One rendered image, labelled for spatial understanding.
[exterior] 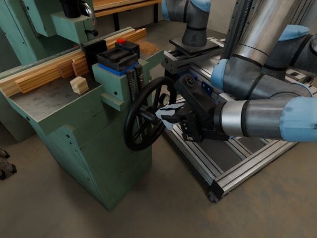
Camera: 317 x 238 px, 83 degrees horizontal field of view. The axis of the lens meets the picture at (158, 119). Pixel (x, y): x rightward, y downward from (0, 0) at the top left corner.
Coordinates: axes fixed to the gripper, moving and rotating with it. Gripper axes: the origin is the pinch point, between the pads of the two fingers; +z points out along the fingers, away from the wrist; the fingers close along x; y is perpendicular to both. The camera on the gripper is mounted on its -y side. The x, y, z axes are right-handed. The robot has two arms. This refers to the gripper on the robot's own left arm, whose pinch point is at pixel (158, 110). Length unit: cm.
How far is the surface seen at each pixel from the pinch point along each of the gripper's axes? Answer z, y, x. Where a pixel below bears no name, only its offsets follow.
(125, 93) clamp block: 12.6, -6.4, 0.9
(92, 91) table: 21.0, -10.8, -5.0
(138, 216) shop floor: 52, 75, -7
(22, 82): 32.4, -22.0, -18.3
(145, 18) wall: 243, -49, 276
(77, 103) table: 21.4, -10.1, -11.2
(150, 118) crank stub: 0.6, 0.3, -3.4
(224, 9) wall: 113, -4, 340
